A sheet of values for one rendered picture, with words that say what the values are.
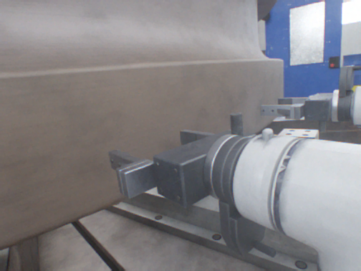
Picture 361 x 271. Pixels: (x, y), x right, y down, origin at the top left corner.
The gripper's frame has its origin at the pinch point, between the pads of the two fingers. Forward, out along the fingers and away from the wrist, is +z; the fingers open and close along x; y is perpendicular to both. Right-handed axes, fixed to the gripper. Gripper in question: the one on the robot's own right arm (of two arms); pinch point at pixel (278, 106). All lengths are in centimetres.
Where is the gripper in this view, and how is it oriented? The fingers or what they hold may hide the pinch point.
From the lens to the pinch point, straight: 71.0
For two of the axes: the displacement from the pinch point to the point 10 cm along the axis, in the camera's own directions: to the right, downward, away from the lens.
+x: 6.4, -2.5, 7.3
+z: -7.6, -0.7, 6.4
